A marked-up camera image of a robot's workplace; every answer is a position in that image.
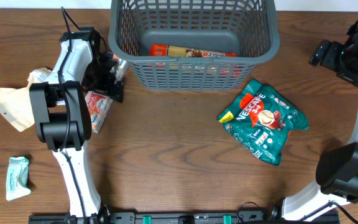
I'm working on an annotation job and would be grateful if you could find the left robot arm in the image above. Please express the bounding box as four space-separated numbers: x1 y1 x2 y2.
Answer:
29 27 123 223

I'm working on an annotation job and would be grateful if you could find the spaghetti pasta packet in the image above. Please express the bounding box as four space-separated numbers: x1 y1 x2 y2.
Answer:
149 44 237 75

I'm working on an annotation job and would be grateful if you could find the beige paper pouch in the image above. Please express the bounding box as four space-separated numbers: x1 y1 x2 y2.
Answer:
0 68 52 132

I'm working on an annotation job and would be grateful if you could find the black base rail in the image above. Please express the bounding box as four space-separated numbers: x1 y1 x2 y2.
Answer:
28 210 340 224

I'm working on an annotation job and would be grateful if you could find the tissue multipack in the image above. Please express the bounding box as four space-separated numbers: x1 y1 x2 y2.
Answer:
85 54 129 134

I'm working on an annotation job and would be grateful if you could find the grey plastic basket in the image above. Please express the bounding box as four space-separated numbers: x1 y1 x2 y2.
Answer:
108 0 280 90

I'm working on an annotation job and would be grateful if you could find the green Nescafe coffee bag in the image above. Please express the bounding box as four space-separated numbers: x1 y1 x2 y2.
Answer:
218 79 309 166

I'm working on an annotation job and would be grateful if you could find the small mint wrapper packet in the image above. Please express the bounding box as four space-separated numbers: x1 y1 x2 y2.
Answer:
6 157 31 201

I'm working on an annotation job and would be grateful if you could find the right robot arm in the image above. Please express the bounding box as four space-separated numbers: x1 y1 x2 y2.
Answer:
266 20 358 223

